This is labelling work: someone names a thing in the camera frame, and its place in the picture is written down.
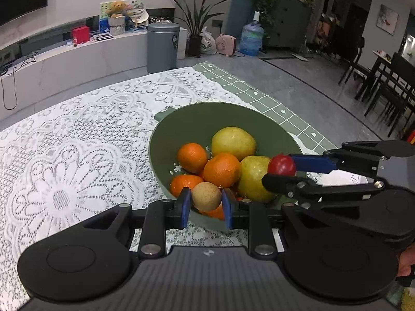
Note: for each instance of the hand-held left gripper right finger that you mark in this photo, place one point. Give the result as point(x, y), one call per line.
point(228, 210)

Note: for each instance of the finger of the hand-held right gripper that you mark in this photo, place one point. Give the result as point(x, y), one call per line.
point(282, 184)
point(314, 163)

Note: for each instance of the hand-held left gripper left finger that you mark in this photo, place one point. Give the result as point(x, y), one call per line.
point(184, 207)

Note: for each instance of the orange mandarin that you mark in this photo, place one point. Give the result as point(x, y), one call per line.
point(181, 184)
point(222, 170)
point(215, 214)
point(193, 157)

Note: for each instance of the red cherry tomato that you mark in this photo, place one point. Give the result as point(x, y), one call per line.
point(281, 166)

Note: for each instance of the brown kiwi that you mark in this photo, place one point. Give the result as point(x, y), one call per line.
point(206, 196)

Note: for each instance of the yellow-green pear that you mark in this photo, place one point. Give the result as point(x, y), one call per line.
point(254, 178)
point(233, 142)

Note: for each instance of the green colander bowl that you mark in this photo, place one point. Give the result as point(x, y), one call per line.
point(181, 123)

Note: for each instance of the person's right hand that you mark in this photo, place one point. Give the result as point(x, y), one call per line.
point(407, 262)

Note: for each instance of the green checked tablecloth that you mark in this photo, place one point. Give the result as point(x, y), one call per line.
point(259, 97)

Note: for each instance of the black dining chair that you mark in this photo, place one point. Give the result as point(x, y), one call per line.
point(355, 61)
point(394, 81)

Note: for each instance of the black dining table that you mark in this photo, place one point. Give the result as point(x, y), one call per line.
point(382, 59)

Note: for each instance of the white lace tablecloth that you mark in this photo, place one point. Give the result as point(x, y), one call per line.
point(81, 136)

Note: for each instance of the blue water bottle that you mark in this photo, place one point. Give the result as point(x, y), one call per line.
point(252, 37)

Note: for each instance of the grey dresser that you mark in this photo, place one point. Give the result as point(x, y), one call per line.
point(288, 22)

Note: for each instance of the pink heater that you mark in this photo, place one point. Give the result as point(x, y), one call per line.
point(226, 43)

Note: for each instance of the white plastic bag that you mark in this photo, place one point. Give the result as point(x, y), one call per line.
point(207, 43)

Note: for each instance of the grey trash can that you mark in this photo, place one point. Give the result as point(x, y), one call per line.
point(162, 47)

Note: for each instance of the white TV console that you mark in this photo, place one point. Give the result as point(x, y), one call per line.
point(81, 61)

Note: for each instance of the long-leaf potted plant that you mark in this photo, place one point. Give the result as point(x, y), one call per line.
point(194, 19)

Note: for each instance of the white flower pot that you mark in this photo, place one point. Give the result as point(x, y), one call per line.
point(117, 25)

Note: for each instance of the red box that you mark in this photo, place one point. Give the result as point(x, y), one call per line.
point(81, 35)

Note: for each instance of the colourful picture board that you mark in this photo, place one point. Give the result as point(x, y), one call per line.
point(134, 9)

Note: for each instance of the yellow teddy bear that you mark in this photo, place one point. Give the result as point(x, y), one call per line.
point(117, 8)

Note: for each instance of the wall picture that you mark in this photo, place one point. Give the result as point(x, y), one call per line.
point(388, 19)

